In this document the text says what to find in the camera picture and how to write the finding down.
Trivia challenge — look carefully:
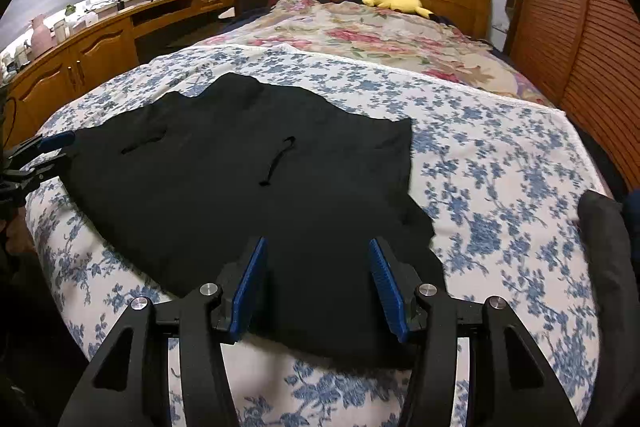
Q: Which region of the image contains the black garment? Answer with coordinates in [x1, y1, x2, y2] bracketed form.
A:
[62, 74, 444, 369]

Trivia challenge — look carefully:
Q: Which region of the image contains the blue floral white blanket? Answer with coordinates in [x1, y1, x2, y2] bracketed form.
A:
[26, 44, 605, 426]

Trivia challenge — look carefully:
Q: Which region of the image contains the pink floral quilt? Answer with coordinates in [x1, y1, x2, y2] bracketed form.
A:
[202, 0, 553, 107]

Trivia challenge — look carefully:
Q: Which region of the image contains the wooden desk cabinet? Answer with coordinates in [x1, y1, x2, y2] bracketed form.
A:
[2, 0, 234, 148]

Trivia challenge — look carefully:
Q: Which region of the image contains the pink vase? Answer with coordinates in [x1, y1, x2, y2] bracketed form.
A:
[30, 14, 54, 58]

